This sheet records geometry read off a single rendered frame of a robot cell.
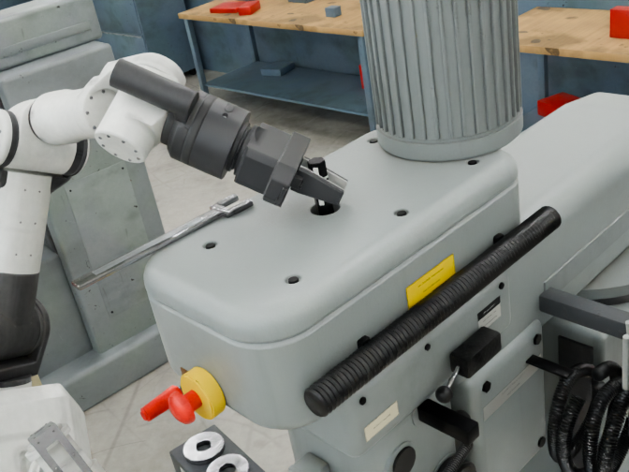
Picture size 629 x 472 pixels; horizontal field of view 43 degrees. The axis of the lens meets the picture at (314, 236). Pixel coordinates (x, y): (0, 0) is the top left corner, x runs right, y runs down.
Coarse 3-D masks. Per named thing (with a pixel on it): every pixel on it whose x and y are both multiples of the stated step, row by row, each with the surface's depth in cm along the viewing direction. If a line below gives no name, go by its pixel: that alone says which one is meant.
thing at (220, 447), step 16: (208, 432) 178; (176, 448) 178; (192, 448) 175; (208, 448) 176; (224, 448) 174; (176, 464) 176; (192, 464) 172; (208, 464) 172; (224, 464) 169; (240, 464) 168; (256, 464) 169
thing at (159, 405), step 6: (168, 390) 101; (174, 390) 101; (180, 390) 101; (156, 396) 101; (162, 396) 100; (168, 396) 100; (150, 402) 100; (156, 402) 100; (162, 402) 100; (144, 408) 99; (150, 408) 99; (156, 408) 99; (162, 408) 100; (168, 408) 101; (144, 414) 99; (150, 414) 99; (156, 414) 99
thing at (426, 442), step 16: (432, 400) 108; (416, 416) 105; (288, 432) 114; (304, 432) 109; (400, 432) 104; (416, 432) 107; (432, 432) 110; (304, 448) 111; (320, 448) 108; (384, 448) 103; (400, 448) 105; (416, 448) 108; (432, 448) 111; (448, 448) 114; (336, 464) 107; (352, 464) 104; (368, 464) 104; (384, 464) 104; (400, 464) 105; (416, 464) 109; (432, 464) 112
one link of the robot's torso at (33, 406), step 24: (0, 384) 113; (24, 384) 116; (0, 408) 110; (24, 408) 112; (48, 408) 114; (72, 408) 117; (0, 432) 108; (24, 432) 110; (72, 432) 115; (0, 456) 107; (24, 456) 109
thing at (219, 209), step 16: (224, 208) 101; (240, 208) 101; (192, 224) 99; (160, 240) 96; (176, 240) 97; (128, 256) 94; (144, 256) 94; (96, 272) 92; (112, 272) 92; (80, 288) 90
